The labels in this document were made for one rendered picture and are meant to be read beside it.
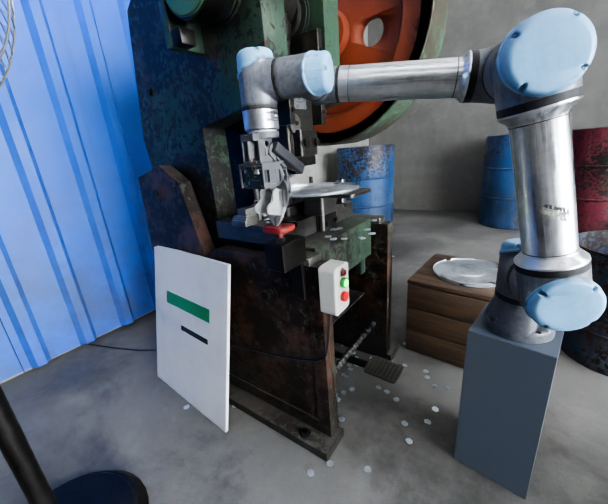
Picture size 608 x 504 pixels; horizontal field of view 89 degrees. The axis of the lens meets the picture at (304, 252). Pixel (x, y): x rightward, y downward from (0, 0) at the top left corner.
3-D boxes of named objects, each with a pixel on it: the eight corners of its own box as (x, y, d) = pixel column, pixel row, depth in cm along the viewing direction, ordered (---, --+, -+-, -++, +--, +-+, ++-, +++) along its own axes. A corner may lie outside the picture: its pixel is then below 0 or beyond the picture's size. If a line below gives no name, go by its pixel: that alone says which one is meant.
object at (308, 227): (353, 215, 125) (352, 200, 123) (284, 247, 91) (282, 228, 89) (294, 211, 142) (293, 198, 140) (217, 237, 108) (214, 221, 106)
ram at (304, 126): (326, 155, 107) (320, 57, 98) (300, 158, 96) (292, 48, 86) (287, 157, 117) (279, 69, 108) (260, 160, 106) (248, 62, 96)
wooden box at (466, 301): (518, 334, 146) (530, 266, 135) (506, 383, 119) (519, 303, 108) (431, 312, 171) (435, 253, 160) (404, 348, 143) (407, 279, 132)
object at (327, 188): (305, 184, 124) (305, 182, 124) (372, 184, 108) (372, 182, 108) (255, 196, 103) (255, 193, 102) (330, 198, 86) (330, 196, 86)
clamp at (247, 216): (280, 215, 107) (277, 185, 103) (245, 227, 94) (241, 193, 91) (267, 214, 110) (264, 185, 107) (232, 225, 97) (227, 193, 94)
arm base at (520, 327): (558, 322, 79) (566, 287, 75) (550, 352, 68) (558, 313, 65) (491, 305, 89) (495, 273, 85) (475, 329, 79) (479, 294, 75)
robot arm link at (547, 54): (572, 298, 67) (553, 19, 54) (615, 337, 54) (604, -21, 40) (508, 304, 72) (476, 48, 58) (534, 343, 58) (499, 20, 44)
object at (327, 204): (372, 226, 105) (371, 186, 101) (353, 237, 94) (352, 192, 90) (311, 221, 119) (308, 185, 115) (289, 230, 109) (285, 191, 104)
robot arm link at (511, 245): (541, 282, 79) (551, 231, 75) (567, 307, 67) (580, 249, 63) (488, 279, 83) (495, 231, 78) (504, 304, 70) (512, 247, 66)
